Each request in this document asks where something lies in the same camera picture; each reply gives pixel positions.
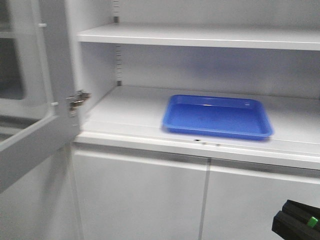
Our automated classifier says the lower cabinet left door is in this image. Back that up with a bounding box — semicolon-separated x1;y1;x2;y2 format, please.
72;143;208;240

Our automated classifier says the metal door hinge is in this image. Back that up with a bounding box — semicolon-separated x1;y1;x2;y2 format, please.
66;89;92;112

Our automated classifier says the green plastic spoon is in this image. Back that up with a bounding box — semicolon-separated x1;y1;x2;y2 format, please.
307;216;319;229

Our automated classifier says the open cabinet glass door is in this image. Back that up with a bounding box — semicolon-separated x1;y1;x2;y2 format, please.
0;0;80;191

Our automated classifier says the grey cabinet shelf upper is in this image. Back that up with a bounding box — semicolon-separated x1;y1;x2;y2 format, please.
77;22;320;51

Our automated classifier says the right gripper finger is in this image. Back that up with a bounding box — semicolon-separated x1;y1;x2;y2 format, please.
271;211;320;240
282;199;320;225

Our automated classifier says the lower cabinet right door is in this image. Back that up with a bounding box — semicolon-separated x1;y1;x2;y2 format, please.
201;158;320;240

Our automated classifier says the blue plastic tray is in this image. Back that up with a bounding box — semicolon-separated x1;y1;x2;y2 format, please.
162;94;274;141

